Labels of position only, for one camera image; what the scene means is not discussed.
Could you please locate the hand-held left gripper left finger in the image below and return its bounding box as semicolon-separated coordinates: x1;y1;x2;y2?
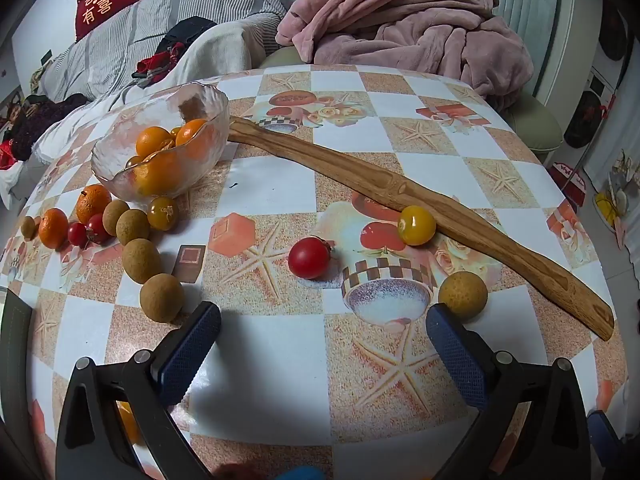
55;301;222;480

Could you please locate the long wooden stick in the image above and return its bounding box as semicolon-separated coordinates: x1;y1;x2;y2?
227;116;615;342

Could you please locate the checkered printed tablecloth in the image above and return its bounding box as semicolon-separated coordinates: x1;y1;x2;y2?
0;65;628;480

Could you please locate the orange mandarin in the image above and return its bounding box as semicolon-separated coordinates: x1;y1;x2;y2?
76;184;113;225
38;207;69;250
136;126;174;159
175;118;223;161
132;152;195;198

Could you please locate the pink fleece blanket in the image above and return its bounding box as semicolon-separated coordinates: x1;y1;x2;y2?
276;0;535;111

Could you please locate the large red cushion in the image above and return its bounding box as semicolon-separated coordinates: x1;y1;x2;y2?
75;0;148;41

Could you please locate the red garment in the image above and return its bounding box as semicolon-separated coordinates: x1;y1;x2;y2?
132;52;183;85

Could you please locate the grey rimmed white tray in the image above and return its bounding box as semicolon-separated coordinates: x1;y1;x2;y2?
0;287;33;413

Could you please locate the black garment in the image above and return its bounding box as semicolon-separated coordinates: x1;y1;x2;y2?
155;16;218;56

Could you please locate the dark round object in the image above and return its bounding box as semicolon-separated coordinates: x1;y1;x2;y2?
564;91;603;148

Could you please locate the grey striped sofa cover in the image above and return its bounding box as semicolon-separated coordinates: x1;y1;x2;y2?
42;0;288;106

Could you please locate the red white bag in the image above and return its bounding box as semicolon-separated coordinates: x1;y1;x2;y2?
550;160;591;208

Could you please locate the white cloth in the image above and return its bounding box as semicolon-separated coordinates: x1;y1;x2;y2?
30;22;281;161

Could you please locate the pale green padded panel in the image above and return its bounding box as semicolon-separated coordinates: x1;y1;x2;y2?
460;0;606;106

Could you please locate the black round object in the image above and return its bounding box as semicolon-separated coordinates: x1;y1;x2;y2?
600;0;628;63

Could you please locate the pile of floor clutter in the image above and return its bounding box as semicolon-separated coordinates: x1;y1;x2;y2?
592;150;633;248

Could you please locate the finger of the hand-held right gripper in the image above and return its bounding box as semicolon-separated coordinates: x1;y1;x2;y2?
587;410;624;461

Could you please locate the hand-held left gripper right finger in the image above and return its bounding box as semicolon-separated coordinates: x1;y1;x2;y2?
425;302;593;480

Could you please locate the clear glass bowl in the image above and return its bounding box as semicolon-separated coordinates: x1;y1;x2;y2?
91;82;230;206

